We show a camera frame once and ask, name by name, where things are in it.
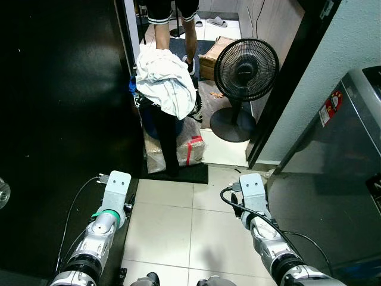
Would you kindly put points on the grey slipper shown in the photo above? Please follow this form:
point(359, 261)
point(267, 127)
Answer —
point(198, 21)
point(217, 22)

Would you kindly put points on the red and white warning sticker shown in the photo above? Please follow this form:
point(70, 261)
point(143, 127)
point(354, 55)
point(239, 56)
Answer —
point(330, 108)

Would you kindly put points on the black door frame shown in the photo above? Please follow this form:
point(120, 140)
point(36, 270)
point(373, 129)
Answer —
point(292, 71)

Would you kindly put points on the black washer control panel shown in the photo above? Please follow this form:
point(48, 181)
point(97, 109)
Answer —
point(372, 75)

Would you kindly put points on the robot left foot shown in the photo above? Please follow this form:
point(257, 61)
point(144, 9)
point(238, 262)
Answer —
point(146, 279)

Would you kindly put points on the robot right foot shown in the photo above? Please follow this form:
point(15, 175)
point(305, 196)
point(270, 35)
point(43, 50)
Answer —
point(209, 281)

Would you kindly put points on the brown cardboard box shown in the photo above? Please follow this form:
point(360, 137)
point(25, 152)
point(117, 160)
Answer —
point(209, 59)

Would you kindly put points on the black standing fan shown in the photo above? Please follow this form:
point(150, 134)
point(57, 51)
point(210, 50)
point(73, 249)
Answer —
point(246, 68)

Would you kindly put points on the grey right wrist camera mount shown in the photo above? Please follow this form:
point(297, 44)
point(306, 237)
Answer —
point(253, 190)

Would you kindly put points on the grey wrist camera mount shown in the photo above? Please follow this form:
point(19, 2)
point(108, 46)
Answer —
point(116, 190)
point(253, 190)

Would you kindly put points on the clear glass object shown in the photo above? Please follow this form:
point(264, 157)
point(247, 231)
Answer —
point(2, 193)

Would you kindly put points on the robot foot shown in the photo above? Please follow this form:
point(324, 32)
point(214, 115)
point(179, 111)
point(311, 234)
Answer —
point(209, 281)
point(146, 279)

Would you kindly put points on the black door mat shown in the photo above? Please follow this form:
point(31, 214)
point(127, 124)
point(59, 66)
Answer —
point(191, 173)

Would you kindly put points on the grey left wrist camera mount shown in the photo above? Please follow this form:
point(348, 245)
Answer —
point(116, 190)

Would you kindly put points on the wrapped package with red tape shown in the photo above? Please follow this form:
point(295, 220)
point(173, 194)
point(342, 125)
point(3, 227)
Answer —
point(193, 150)

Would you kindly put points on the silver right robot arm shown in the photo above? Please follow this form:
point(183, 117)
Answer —
point(269, 239)

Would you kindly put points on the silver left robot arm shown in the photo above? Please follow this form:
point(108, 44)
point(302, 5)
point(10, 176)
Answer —
point(95, 235)

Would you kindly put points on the white crumpled garment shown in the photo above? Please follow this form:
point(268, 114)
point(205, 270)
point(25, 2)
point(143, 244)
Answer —
point(164, 77)

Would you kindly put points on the black upright laundry stand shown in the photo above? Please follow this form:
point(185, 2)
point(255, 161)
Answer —
point(166, 143)

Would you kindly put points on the grey top-load washing machine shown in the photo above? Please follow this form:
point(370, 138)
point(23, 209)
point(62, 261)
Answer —
point(333, 179)

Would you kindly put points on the person in black shorts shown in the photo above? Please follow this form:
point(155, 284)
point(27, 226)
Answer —
point(190, 36)

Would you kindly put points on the black number label sticker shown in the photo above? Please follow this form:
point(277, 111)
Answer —
point(375, 192)

